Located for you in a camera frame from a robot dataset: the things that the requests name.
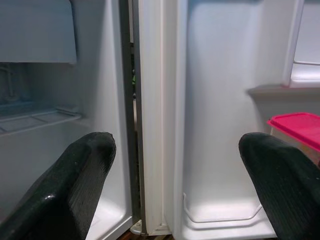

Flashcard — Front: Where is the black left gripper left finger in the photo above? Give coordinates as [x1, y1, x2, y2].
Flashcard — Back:
[0, 131, 118, 240]

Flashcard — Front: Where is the pink lidded plastic container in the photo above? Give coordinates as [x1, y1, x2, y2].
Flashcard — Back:
[266, 112, 320, 166]

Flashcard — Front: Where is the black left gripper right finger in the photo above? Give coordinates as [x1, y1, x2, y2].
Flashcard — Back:
[238, 132, 320, 240]

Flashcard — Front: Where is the white freezer compartment flap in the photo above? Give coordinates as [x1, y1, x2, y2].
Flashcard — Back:
[0, 0, 78, 65]

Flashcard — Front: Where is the translucent fridge shelf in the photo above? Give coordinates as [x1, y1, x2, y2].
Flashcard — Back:
[0, 106, 83, 137]

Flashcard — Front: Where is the white fridge door shelf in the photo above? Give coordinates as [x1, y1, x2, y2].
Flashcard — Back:
[246, 83, 320, 118]

